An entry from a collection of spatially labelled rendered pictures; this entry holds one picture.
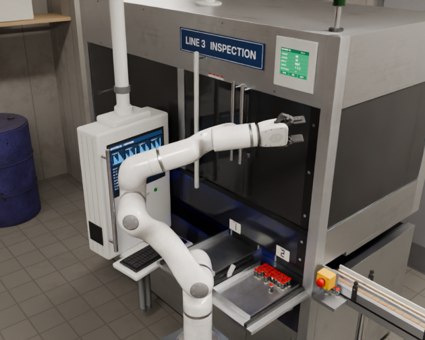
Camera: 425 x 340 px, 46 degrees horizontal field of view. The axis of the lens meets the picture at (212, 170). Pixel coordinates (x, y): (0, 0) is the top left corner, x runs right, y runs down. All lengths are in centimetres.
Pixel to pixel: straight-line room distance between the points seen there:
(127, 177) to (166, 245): 31
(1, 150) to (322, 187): 317
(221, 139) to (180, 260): 50
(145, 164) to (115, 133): 89
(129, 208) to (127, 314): 206
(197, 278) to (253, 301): 58
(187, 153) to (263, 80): 72
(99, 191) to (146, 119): 46
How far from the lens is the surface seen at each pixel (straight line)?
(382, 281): 319
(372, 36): 222
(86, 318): 379
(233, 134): 172
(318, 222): 231
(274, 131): 174
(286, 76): 220
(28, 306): 400
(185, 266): 192
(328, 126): 213
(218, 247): 281
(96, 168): 264
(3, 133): 467
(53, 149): 580
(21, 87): 549
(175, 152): 173
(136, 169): 175
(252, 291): 251
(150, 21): 293
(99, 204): 273
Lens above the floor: 243
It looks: 25 degrees down
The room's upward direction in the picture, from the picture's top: 1 degrees clockwise
